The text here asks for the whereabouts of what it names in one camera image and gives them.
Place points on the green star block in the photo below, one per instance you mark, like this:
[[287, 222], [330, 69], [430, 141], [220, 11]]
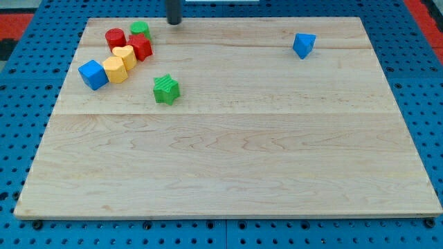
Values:
[[166, 89]]

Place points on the red star block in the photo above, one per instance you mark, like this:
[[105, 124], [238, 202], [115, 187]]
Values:
[[141, 45]]

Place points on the light wooden board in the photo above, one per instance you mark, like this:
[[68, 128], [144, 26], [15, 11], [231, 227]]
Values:
[[257, 132]]

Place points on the blue triangular prism block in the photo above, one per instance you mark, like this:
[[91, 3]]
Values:
[[303, 44]]

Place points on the yellow heart block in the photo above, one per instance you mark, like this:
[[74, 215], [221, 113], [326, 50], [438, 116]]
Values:
[[127, 54]]

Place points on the yellow pentagon block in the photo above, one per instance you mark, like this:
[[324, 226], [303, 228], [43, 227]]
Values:
[[115, 69]]

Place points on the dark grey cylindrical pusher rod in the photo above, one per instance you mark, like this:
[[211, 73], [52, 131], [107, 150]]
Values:
[[173, 11]]

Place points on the green cylinder block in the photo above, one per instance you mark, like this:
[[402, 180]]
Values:
[[140, 27]]

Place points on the red cylinder block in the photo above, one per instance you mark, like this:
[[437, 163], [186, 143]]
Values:
[[115, 37]]

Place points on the blue cube block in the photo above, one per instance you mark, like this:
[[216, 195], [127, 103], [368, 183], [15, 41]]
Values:
[[93, 75]]

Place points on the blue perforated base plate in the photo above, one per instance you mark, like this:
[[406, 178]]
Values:
[[33, 77]]

